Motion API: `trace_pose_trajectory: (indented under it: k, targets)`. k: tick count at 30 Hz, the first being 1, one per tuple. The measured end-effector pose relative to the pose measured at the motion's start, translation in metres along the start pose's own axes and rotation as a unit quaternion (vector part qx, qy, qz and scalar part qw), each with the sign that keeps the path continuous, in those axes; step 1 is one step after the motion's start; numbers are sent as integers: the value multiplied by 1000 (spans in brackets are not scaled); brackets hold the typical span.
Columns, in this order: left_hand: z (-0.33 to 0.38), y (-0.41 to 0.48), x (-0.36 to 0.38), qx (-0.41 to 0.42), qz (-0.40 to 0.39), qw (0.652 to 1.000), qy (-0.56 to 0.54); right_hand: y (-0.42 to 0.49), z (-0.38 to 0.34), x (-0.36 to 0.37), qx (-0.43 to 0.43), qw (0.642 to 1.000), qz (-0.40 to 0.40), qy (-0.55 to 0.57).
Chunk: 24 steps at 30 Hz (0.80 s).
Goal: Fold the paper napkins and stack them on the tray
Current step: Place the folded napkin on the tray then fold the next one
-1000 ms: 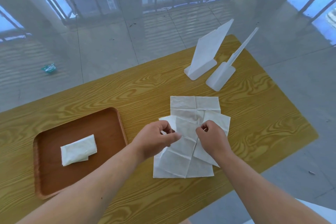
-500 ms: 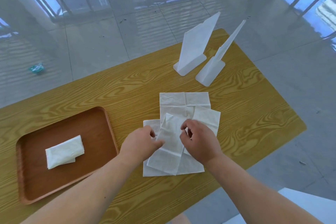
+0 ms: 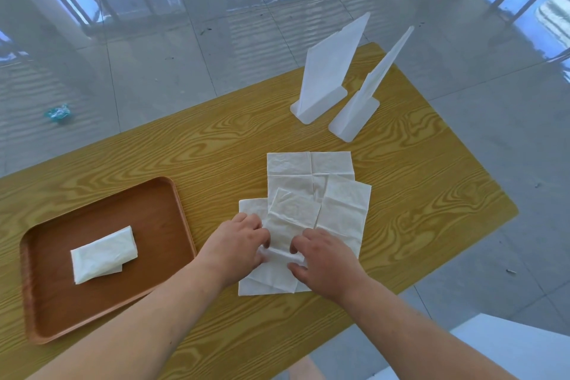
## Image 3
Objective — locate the person's right hand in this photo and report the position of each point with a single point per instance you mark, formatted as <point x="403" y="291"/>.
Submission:
<point x="329" y="266"/>

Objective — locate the person's right forearm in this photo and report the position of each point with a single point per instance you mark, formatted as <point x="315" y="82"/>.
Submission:
<point x="414" y="344"/>

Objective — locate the person's left hand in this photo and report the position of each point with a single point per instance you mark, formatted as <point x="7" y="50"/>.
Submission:
<point x="236" y="250"/>

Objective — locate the brown wooden tray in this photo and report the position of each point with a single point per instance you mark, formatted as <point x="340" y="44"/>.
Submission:
<point x="156" y="224"/>

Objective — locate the white plastic upright stand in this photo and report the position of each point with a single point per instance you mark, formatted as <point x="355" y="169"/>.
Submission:
<point x="327" y="63"/>
<point x="356" y="119"/>

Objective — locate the small grey floor debris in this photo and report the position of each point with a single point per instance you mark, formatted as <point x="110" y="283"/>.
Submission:
<point x="511" y="272"/>

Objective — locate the person's left forearm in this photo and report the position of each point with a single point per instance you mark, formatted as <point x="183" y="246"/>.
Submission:
<point x="133" y="335"/>

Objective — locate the person's leg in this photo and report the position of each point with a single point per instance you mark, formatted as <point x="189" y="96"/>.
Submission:
<point x="305" y="371"/>

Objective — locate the teal crumpled wrapper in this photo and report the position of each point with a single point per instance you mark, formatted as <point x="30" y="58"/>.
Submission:
<point x="58" y="113"/>

